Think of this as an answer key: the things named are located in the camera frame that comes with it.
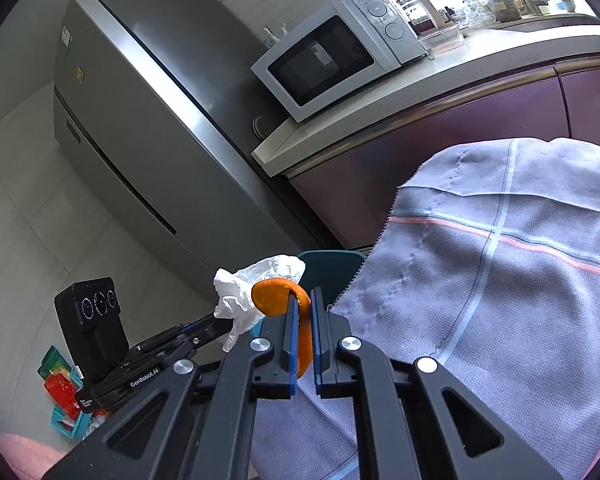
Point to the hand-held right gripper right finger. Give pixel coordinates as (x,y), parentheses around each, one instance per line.
(317,340)

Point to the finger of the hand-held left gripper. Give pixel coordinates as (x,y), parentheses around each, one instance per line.
(207,330)

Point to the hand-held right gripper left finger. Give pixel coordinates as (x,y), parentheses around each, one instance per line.
(292,340)

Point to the orange peel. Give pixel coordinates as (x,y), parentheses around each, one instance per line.
(272,297)

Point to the white tissue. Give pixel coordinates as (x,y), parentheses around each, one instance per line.
(240,295)

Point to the teal plastic bin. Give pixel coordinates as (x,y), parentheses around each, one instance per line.
(330,270)

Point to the person's left forearm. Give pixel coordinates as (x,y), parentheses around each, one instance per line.
(25,460)

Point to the colourful packets on floor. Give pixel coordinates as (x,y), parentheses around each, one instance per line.
(60,390)

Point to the grey checked tablecloth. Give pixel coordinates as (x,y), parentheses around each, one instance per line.
(505,310)

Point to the grey refrigerator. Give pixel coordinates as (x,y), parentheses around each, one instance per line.
(155,135)

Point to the purple base cabinets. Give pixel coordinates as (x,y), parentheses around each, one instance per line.
(430,150)

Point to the white microwave oven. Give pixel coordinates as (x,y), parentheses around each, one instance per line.
(325,60)

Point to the clear glass container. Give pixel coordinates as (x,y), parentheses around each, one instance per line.
(440,39)

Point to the clear plastic bag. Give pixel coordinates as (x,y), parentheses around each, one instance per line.
(475,11)

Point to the green filled bag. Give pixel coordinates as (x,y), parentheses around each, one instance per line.
(504,2)

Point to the white wall hook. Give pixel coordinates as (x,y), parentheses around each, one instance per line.
(275,34)

